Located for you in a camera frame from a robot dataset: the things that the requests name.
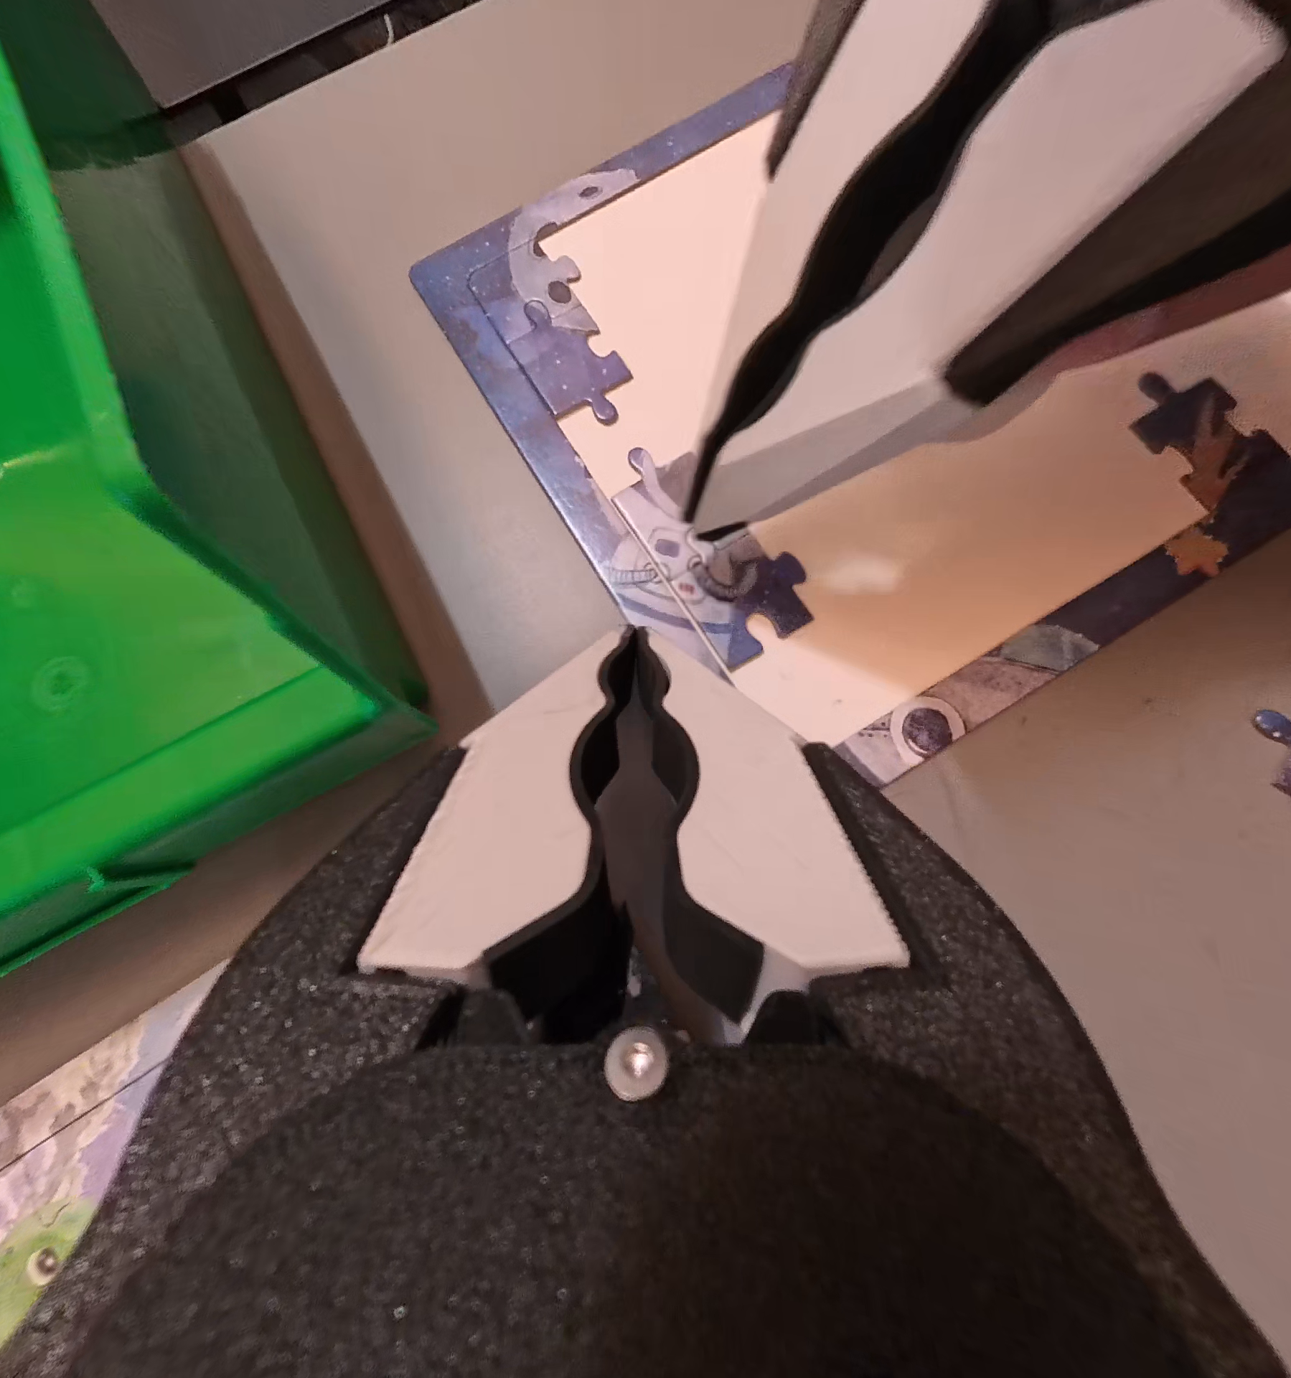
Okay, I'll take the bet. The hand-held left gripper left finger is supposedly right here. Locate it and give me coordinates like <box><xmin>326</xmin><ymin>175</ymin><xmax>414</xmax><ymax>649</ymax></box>
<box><xmin>356</xmin><ymin>625</ymin><xmax>638</xmax><ymax>983</ymax></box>

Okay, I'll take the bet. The blue astronaut puzzle piece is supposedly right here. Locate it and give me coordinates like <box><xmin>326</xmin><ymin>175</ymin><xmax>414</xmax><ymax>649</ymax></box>
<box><xmin>645</xmin><ymin>529</ymin><xmax>815</xmax><ymax>678</ymax></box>

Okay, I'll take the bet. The blue framed puzzle board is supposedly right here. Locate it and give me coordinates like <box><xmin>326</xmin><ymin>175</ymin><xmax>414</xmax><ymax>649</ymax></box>
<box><xmin>408</xmin><ymin>65</ymin><xmax>1291</xmax><ymax>788</ymax></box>

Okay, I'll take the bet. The green plastic bin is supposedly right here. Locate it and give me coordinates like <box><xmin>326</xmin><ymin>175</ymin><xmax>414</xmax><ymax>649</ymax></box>
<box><xmin>0</xmin><ymin>0</ymin><xmax>438</xmax><ymax>1003</ymax></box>

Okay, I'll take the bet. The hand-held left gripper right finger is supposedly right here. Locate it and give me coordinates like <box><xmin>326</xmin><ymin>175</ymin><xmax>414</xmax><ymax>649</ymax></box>
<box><xmin>638</xmin><ymin>628</ymin><xmax>914</xmax><ymax>1021</ymax></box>

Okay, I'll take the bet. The pink dinosaur puzzle board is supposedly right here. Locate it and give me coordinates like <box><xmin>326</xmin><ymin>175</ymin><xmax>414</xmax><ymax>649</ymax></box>
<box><xmin>0</xmin><ymin>958</ymin><xmax>226</xmax><ymax>1378</ymax></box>

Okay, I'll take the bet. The plain blue puzzle piece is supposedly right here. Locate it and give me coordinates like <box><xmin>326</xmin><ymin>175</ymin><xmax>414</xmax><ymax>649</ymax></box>
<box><xmin>516</xmin><ymin>306</ymin><xmax>636</xmax><ymax>424</ymax></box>

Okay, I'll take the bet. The blue grey puzzle piece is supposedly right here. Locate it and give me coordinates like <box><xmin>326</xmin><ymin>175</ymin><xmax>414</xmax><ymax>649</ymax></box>
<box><xmin>505</xmin><ymin>221</ymin><xmax>604</xmax><ymax>330</ymax></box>

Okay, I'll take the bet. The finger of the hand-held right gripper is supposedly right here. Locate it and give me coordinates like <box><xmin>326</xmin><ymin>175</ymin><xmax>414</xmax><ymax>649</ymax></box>
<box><xmin>692</xmin><ymin>0</ymin><xmax>1023</xmax><ymax>518</ymax></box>
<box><xmin>696</xmin><ymin>0</ymin><xmax>1291</xmax><ymax>534</ymax></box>

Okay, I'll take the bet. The grey desk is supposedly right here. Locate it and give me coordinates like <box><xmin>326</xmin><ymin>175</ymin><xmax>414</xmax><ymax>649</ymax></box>
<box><xmin>0</xmin><ymin>0</ymin><xmax>1291</xmax><ymax>1378</ymax></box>

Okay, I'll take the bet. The blue comet puzzle piece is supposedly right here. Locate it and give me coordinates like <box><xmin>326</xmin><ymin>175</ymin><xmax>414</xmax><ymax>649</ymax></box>
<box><xmin>1130</xmin><ymin>372</ymin><xmax>1291</xmax><ymax>508</ymax></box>

